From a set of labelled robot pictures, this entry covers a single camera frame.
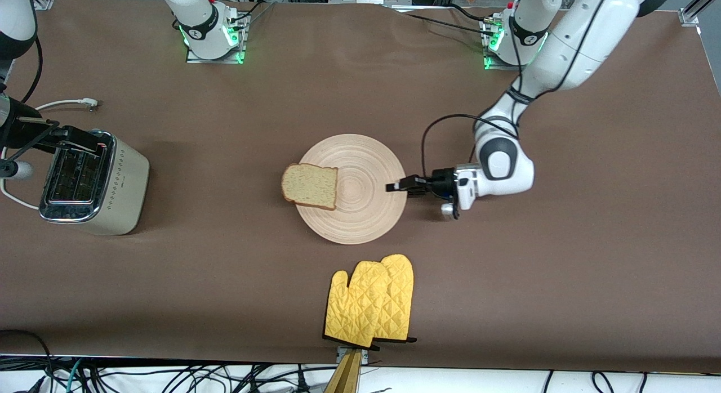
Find round pale wooden plate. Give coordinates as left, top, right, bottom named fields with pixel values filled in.
left=296, top=134, right=408, bottom=245

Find slice of brown bread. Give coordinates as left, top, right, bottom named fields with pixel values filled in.
left=281, top=163, right=339, bottom=211

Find cream and chrome toaster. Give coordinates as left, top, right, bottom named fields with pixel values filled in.
left=38, top=128, right=150, bottom=236

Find yellow quilted oven mitt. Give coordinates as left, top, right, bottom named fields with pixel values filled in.
left=372, top=253, right=417, bottom=344
left=323, top=261, right=391, bottom=349

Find white toaster power cable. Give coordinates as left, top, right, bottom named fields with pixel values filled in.
left=0, top=98, right=100, bottom=211

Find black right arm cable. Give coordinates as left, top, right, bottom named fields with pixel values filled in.
left=0, top=37, right=60, bottom=160

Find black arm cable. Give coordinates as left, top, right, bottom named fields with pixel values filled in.
left=0, top=37, right=60, bottom=160
left=421, top=0, right=615, bottom=182

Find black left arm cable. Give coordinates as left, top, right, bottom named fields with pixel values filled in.
left=421, top=0, right=615, bottom=182

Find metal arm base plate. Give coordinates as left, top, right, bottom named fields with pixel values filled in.
left=483, top=17, right=545, bottom=72
left=186, top=13, right=250, bottom=65

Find black cable on tabletop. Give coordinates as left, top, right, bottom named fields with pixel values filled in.
left=403, top=3, right=503, bottom=38

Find small metal bracket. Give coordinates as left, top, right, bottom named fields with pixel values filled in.
left=336, top=346, right=370, bottom=365

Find black looped floor cable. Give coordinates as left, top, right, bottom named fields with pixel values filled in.
left=0, top=328, right=55, bottom=393

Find teal floor cable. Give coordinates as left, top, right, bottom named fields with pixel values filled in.
left=65, top=358, right=85, bottom=393

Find tangled black floor cables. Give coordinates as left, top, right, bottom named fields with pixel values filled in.
left=84, top=362, right=339, bottom=393

